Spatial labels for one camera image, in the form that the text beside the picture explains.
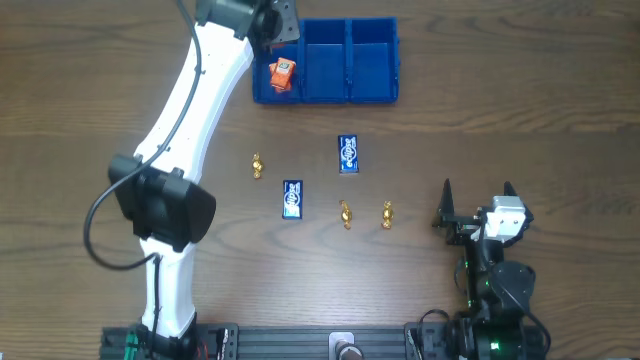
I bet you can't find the black cable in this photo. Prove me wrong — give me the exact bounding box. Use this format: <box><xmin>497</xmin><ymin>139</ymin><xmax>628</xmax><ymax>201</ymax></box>
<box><xmin>82</xmin><ymin>0</ymin><xmax>204</xmax><ymax>272</ymax></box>
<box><xmin>519</xmin><ymin>299</ymin><xmax>553</xmax><ymax>359</ymax></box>

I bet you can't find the blue tray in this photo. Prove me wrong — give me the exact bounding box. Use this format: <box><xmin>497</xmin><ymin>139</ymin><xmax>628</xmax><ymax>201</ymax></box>
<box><xmin>251</xmin><ymin>17</ymin><xmax>401</xmax><ymax>106</ymax></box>

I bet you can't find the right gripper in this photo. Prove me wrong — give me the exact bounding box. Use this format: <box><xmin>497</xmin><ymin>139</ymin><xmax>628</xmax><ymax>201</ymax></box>
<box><xmin>431</xmin><ymin>178</ymin><xmax>519</xmax><ymax>246</ymax></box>

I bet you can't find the mounting rail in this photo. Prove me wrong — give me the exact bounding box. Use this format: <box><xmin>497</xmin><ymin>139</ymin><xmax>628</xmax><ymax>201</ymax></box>
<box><xmin>99</xmin><ymin>323</ymin><xmax>546</xmax><ymax>360</ymax></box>

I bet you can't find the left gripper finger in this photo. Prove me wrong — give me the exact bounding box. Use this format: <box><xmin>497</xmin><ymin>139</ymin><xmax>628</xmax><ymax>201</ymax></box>
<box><xmin>269</xmin><ymin>0</ymin><xmax>302</xmax><ymax>49</ymax></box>

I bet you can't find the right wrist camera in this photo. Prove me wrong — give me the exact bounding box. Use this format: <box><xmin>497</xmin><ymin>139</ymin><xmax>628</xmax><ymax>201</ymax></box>
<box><xmin>480</xmin><ymin>194</ymin><xmax>528</xmax><ymax>239</ymax></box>

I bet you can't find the blue candy pack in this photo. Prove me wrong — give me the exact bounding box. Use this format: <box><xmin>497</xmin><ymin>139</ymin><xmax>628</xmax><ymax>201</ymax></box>
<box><xmin>281</xmin><ymin>178</ymin><xmax>305</xmax><ymax>221</ymax></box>
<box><xmin>337</xmin><ymin>133</ymin><xmax>360</xmax><ymax>175</ymax></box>

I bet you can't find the gold wrapped candy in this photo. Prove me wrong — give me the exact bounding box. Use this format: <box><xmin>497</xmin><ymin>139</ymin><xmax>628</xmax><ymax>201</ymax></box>
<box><xmin>250</xmin><ymin>151</ymin><xmax>266</xmax><ymax>180</ymax></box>
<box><xmin>381</xmin><ymin>200</ymin><xmax>396</xmax><ymax>231</ymax></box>
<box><xmin>338</xmin><ymin>199</ymin><xmax>354</xmax><ymax>231</ymax></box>

